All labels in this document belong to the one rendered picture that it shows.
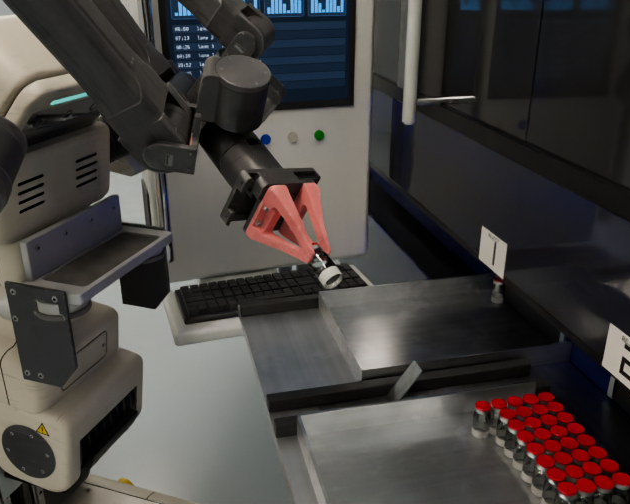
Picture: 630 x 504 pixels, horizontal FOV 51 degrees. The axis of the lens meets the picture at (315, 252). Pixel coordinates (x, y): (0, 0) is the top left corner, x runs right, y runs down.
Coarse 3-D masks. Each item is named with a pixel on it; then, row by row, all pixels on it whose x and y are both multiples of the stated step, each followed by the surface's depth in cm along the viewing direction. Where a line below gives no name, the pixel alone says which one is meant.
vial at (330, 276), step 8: (320, 248) 67; (320, 256) 65; (328, 256) 66; (312, 264) 65; (320, 264) 65; (328, 264) 65; (320, 272) 65; (328, 272) 64; (336, 272) 64; (320, 280) 65; (328, 280) 64; (336, 280) 65; (328, 288) 65
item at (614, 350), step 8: (616, 328) 80; (608, 336) 82; (616, 336) 80; (624, 336) 79; (608, 344) 82; (616, 344) 80; (624, 344) 79; (608, 352) 82; (616, 352) 80; (624, 352) 79; (608, 360) 82; (616, 360) 80; (608, 368) 82; (616, 368) 81; (624, 368) 79; (616, 376) 81; (624, 384) 79
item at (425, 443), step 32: (512, 384) 93; (320, 416) 87; (352, 416) 88; (384, 416) 89; (416, 416) 90; (448, 416) 91; (320, 448) 85; (352, 448) 85; (384, 448) 85; (416, 448) 85; (448, 448) 85; (480, 448) 85; (320, 480) 75; (352, 480) 80; (384, 480) 80; (416, 480) 80; (448, 480) 80; (480, 480) 80; (512, 480) 80
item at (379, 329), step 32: (352, 288) 120; (384, 288) 122; (416, 288) 123; (448, 288) 125; (480, 288) 127; (352, 320) 116; (384, 320) 116; (416, 320) 116; (448, 320) 116; (480, 320) 116; (512, 320) 116; (352, 352) 100; (384, 352) 106; (416, 352) 106; (448, 352) 106; (480, 352) 106; (512, 352) 101; (544, 352) 103
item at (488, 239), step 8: (488, 232) 109; (488, 240) 110; (496, 240) 107; (480, 248) 113; (488, 248) 110; (496, 248) 107; (504, 248) 105; (480, 256) 113; (488, 256) 110; (496, 256) 107; (504, 256) 105; (488, 264) 110; (496, 264) 108; (504, 264) 105; (496, 272) 108
